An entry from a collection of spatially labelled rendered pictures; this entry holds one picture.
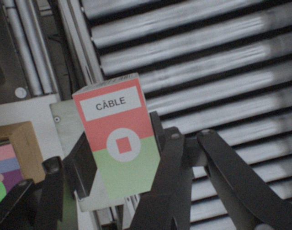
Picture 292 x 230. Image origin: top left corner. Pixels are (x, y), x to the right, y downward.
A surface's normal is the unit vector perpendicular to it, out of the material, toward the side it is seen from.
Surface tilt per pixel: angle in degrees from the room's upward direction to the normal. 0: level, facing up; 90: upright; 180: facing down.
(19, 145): 90
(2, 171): 0
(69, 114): 0
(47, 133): 0
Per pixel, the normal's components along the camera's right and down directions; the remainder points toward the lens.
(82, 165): 0.96, -0.26
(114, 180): 0.05, 0.25
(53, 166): 0.31, 0.16
